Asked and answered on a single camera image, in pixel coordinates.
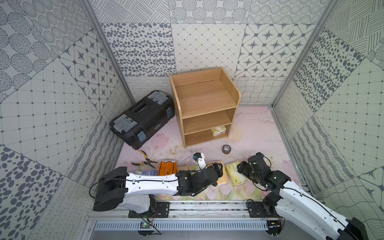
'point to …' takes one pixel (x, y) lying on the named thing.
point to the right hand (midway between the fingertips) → (242, 170)
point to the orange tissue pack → (167, 168)
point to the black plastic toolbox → (132, 127)
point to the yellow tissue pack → (223, 179)
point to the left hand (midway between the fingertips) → (222, 166)
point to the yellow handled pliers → (148, 161)
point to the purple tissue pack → (150, 172)
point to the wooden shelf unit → (206, 101)
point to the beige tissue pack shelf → (184, 167)
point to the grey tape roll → (226, 149)
